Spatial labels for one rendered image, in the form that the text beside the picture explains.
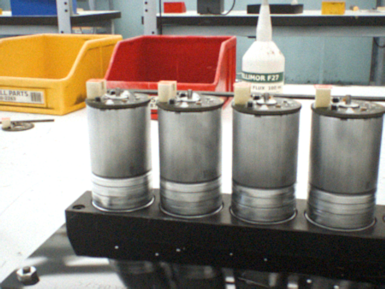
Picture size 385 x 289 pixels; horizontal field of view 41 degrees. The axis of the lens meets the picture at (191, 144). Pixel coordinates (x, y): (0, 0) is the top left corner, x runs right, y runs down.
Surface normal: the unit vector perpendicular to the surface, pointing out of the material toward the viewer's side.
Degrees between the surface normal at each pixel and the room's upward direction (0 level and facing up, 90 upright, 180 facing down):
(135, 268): 0
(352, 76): 90
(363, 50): 90
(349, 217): 90
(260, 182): 90
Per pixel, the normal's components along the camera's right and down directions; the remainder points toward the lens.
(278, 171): 0.25, 0.27
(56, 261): -0.01, -0.96
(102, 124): -0.34, 0.26
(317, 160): -0.87, 0.15
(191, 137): 0.00, 0.28
